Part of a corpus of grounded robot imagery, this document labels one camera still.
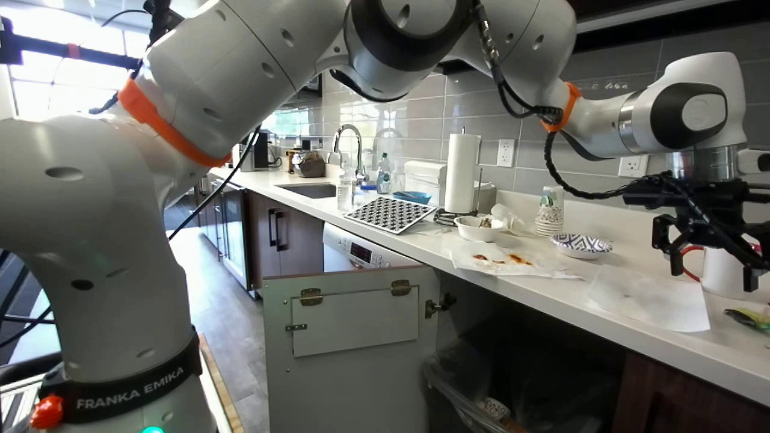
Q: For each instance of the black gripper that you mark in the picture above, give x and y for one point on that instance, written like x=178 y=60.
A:
x=705 y=204

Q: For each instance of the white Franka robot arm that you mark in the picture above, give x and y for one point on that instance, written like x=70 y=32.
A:
x=242 y=73

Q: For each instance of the white mug red rim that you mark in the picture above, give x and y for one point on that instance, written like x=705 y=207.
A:
x=723 y=273

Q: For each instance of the green wrapper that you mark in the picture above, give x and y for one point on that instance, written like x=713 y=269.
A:
x=750 y=317

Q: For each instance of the small blue patterned dish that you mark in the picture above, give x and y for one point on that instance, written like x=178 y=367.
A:
x=580 y=245

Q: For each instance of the white bottle green label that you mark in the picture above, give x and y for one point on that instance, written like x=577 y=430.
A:
x=549 y=214

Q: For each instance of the stained white napkin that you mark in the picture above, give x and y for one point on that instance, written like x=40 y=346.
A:
x=514 y=261

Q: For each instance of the crumpled clear plastic wrap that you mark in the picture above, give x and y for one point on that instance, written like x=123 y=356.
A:
x=508 y=217

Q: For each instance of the white bowl with food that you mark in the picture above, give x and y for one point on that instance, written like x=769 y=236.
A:
x=480 y=228

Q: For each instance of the white paper towel roll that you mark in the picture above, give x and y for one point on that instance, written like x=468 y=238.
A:
x=462 y=171

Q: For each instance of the blue bowl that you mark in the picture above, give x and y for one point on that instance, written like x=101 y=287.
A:
x=413 y=195

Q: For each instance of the black white checkered mat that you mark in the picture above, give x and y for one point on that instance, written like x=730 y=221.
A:
x=389 y=214

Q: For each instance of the clear plastic water bottle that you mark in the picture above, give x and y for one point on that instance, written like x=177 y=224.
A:
x=385 y=177

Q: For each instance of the stainless steel dishwasher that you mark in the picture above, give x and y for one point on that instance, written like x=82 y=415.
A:
x=344 y=248

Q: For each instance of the open cabinet door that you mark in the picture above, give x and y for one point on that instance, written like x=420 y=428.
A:
x=352 y=361

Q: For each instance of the chrome faucet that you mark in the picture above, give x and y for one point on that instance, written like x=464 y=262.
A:
x=348 y=133

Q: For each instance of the sink basin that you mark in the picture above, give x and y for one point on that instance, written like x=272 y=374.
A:
x=309 y=190

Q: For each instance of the dark kettle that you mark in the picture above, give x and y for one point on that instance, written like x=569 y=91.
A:
x=309 y=160

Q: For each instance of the white wall outlet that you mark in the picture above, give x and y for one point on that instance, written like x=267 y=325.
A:
x=506 y=151

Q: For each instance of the black camera rig bar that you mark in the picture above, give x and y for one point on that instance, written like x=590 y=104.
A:
x=57 y=46

